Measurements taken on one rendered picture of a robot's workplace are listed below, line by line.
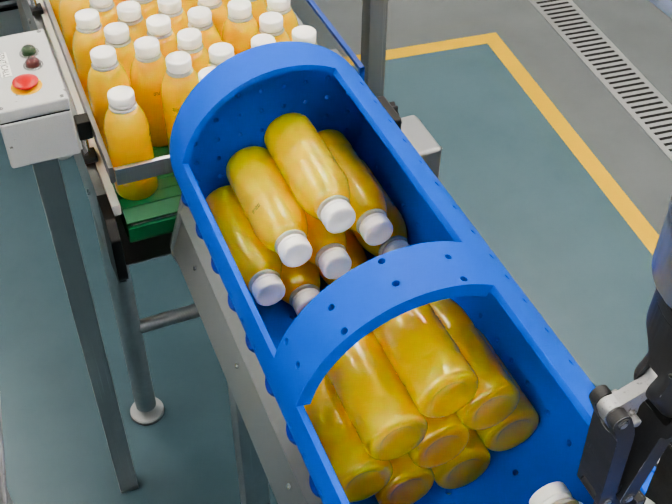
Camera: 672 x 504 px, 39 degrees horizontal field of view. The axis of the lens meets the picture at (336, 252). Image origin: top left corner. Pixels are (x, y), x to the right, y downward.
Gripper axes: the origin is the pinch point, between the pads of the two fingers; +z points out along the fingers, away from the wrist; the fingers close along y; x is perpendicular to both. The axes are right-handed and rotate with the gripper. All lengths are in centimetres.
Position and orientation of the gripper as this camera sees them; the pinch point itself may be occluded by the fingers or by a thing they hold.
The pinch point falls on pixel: (643, 500)
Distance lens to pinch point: 69.5
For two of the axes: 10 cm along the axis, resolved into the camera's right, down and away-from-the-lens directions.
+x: -3.8, -6.5, 6.6
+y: 9.2, -2.6, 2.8
